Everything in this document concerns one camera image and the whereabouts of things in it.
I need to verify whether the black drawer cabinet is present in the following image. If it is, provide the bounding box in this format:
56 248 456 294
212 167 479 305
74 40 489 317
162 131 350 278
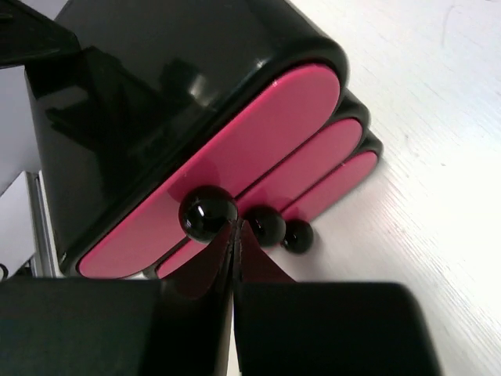
25 1 383 277

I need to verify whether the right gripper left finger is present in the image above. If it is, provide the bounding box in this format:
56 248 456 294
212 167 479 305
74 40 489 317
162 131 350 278
1 225 234 375

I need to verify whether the pink drawer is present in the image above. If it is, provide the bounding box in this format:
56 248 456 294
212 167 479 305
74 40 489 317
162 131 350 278
154 115 366 277
281 150 379 255
78 64 340 278

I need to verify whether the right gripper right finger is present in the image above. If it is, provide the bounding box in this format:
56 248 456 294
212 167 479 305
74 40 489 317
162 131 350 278
233 223 442 375

